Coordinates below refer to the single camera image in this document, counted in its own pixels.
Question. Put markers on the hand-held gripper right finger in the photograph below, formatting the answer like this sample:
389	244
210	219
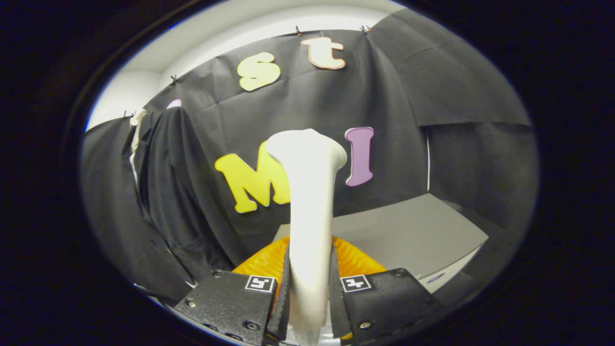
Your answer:
336	307

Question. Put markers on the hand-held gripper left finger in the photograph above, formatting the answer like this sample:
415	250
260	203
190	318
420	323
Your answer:
283	307

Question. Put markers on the black suit jacket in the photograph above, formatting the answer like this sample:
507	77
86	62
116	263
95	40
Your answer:
182	192

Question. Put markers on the white shirt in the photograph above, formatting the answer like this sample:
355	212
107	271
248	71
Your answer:
134	144

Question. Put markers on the grey cabinet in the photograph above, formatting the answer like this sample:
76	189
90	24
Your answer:
408	230

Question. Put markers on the white vertical pipe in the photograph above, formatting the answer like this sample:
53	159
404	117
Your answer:
428	158

